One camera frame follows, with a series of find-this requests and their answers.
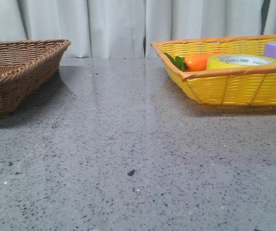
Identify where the yellow woven basket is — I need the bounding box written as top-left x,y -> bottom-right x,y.
151,34 -> 276,106

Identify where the yellow tape roll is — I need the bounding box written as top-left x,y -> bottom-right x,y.
206,54 -> 276,70

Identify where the brown wicker basket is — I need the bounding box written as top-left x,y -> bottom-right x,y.
0,39 -> 71,119

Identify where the orange plastic carrot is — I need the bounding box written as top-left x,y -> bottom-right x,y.
164,52 -> 226,72

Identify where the small black debris crumb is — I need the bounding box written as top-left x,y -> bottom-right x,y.
127,169 -> 135,176

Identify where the white curtain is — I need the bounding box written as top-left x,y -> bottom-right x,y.
0,0 -> 276,58

